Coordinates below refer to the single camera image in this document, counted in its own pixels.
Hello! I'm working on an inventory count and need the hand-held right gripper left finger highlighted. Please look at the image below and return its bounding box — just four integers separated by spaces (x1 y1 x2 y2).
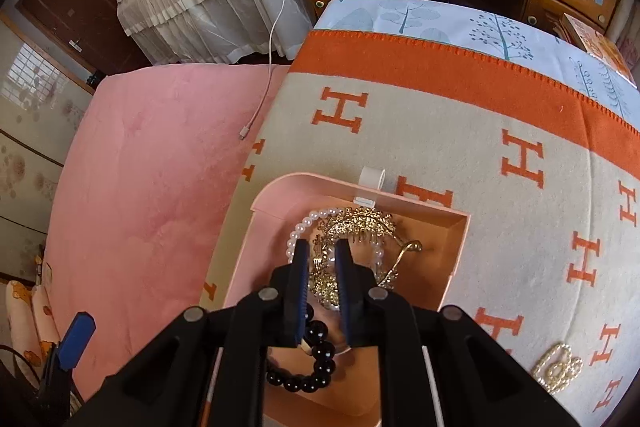
65 239 310 427

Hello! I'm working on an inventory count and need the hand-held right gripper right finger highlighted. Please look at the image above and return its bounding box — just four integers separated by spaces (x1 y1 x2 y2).
334 238 583 427

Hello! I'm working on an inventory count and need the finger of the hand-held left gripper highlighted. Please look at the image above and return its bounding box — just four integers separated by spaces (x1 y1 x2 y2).
39 311 97 413

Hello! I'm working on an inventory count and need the gold chain cluster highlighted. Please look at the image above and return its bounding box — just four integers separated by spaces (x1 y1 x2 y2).
307 252 347 311

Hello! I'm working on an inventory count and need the black bead bracelet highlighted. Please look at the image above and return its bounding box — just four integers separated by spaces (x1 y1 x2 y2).
265 304 337 394

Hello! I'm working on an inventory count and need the gold hair comb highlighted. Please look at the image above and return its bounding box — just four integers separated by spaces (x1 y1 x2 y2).
310 206 401 254

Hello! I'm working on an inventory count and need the pink jewelry tray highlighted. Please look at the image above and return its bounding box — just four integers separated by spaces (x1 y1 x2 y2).
222 172 471 427

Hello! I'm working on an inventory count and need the cartoon print pillow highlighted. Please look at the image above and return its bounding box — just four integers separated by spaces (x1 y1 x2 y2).
2 257 63 368

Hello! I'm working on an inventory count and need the gold curved hairpin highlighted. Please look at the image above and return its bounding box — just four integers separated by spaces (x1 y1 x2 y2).
375 241 423 292

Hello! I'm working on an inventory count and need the pink plush blanket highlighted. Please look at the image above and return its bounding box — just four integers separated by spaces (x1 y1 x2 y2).
45 64 291 400

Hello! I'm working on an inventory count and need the orange and cream patterned blanket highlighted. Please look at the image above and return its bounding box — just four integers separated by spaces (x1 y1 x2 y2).
202 29 640 427

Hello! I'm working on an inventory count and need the floral sliding panel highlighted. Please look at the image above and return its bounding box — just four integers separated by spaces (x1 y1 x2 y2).
0 14 96 283

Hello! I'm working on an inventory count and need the brown wooden door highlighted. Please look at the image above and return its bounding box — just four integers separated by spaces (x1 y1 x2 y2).
15 0 151 75

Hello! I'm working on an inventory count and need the orange picture book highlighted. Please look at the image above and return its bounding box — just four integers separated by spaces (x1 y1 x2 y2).
560 12 638 90

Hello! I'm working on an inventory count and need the white charging cable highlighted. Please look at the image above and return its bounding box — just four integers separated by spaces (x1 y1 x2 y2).
239 0 301 142

